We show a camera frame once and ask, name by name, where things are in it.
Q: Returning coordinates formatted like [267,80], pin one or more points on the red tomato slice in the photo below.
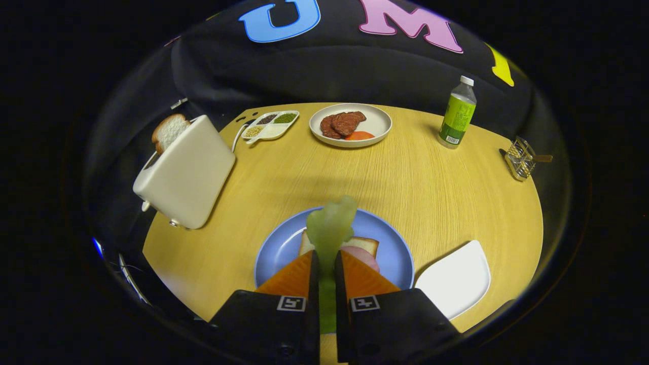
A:
[360,136]

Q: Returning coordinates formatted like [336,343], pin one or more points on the bread slice under ham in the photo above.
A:
[367,244]

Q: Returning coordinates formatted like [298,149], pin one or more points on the green lettuce leaf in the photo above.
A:
[329,228]

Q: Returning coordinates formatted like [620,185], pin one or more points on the white divided tray of beans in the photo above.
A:
[271,133]

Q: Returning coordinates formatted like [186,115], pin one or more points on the white leaf-shaped plate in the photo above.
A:
[456,279]

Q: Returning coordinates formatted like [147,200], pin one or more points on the pink ham slice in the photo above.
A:
[365,257]

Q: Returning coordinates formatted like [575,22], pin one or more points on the blue plate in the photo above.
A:
[390,248]

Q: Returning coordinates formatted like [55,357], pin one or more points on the small brown meat piece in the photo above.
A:
[327,126]

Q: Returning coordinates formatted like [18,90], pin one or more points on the white round plate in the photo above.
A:
[377,121]

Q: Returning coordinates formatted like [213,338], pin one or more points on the black backdrop cloth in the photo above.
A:
[329,66]

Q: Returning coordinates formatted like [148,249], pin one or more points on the green label water bottle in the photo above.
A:
[456,116]

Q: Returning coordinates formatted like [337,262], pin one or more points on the toasted bread slice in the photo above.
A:
[170,131]

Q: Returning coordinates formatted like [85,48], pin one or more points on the white cloth clip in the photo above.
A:
[179,103]

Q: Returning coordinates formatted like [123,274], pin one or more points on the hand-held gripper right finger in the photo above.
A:
[395,324]

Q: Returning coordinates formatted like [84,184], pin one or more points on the large brown meat piece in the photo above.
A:
[350,121]

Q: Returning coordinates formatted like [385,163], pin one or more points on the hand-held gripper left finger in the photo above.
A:
[263,324]

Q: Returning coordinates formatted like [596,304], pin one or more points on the white toaster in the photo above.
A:
[187,172]

